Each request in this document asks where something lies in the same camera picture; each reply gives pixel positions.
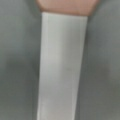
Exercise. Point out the pink pan with white handle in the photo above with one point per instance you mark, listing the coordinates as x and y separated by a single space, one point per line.
63 31

